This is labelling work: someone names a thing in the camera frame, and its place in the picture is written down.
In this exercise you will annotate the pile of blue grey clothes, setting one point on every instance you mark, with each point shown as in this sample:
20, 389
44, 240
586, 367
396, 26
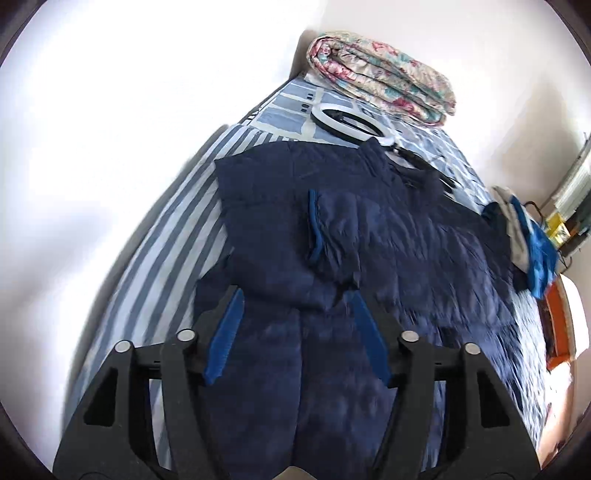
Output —
535, 249

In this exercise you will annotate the folded floral quilt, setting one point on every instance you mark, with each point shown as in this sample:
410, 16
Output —
378, 74

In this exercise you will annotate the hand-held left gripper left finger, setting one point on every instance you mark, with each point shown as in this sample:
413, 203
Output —
224, 337

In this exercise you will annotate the yellow box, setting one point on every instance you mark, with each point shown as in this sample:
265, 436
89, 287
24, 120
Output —
556, 230

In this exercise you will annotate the blue grey patterned mat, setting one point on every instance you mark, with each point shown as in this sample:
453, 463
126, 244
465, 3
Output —
295, 106

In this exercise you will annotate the navy padded jacket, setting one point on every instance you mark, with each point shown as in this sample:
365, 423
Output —
392, 230

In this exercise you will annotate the blue white striped blanket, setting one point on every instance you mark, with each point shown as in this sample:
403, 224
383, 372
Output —
152, 258

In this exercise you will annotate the green white striped towel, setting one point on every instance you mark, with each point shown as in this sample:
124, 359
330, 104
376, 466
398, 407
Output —
577, 175

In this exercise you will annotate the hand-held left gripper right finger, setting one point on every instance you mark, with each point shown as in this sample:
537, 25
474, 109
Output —
371, 337

